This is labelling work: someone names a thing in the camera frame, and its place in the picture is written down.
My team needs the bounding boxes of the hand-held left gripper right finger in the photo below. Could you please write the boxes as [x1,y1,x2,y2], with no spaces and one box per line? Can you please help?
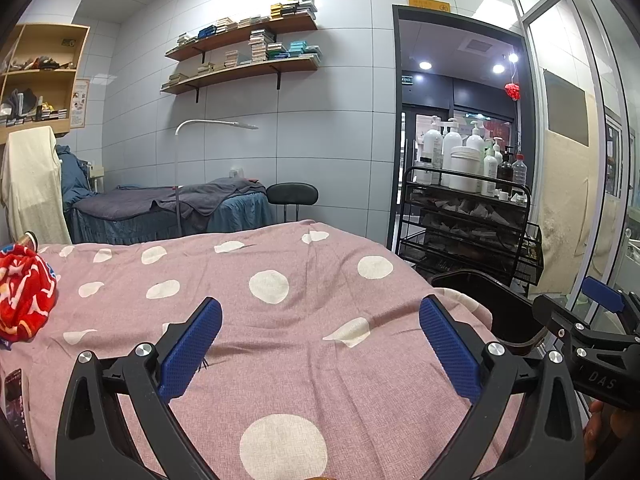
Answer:
[418,294,588,480]

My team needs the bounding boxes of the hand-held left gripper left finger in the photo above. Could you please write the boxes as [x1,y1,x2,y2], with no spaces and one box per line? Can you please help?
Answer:
[55,296,227,480]

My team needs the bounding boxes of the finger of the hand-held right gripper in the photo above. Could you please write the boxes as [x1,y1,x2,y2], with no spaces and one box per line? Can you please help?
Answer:
[531,293,640,357]
[581,275,640,335]

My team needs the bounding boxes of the brown trash bin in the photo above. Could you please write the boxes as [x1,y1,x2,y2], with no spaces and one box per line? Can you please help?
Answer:
[430,269,548,361]

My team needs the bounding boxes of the person's right hand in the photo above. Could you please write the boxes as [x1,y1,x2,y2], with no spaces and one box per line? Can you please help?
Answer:
[584,400,640,466]

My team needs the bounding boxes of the pink polka-dot blanket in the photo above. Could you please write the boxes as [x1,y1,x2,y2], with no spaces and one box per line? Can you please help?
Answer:
[0,219,531,480]

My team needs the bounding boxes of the black metal trolley cart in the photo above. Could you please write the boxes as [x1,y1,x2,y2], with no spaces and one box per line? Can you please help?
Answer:
[395,166,545,286]

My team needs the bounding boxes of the massage bed blue cover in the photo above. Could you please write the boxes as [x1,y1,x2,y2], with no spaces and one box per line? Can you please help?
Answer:
[67,185,276,246]

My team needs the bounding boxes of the dark brown pump bottle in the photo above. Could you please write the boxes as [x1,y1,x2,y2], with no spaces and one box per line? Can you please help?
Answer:
[497,146,516,196]

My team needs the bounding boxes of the grey blanket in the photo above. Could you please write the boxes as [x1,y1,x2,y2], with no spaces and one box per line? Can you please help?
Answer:
[75,177,267,216]

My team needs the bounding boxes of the large white jar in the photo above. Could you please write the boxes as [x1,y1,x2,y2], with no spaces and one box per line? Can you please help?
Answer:
[449,146,481,193]

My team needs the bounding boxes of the red patterned cloth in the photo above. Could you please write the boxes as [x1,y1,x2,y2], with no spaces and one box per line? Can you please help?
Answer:
[0,244,61,343]

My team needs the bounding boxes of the black stool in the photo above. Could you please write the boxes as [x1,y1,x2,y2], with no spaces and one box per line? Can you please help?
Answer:
[266,182,319,223]

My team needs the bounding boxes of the row of white pump bottles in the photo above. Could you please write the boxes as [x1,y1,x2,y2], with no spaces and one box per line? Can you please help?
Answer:
[415,115,501,197]

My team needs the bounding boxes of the blue bedding pile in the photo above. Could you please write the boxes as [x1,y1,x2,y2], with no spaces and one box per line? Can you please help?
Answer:
[56,144,98,206]

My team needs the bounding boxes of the cream towel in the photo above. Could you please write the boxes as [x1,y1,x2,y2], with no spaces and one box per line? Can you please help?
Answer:
[0,126,72,246]

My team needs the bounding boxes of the white lamp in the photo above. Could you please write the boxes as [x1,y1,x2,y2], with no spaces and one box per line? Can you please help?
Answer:
[175,119,259,236]

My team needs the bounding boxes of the aluminium framed glass door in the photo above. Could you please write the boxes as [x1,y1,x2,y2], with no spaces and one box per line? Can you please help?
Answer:
[500,0,640,311]

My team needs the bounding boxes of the dark grey door frame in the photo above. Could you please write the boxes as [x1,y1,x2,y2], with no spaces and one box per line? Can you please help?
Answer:
[391,4,536,261]

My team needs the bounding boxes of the wall poster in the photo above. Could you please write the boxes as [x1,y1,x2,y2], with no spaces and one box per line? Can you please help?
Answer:
[70,78,91,128]

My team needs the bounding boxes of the wooden wall shelf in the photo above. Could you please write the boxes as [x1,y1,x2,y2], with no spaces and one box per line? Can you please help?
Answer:
[160,55,321,103]
[165,16,319,61]

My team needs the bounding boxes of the wooden wall shelves with boxes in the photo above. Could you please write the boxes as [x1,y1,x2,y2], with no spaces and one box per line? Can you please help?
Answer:
[162,0,321,86]

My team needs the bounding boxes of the wooden wall cabinet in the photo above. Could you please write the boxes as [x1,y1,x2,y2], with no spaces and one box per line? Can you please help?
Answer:
[0,22,92,143]

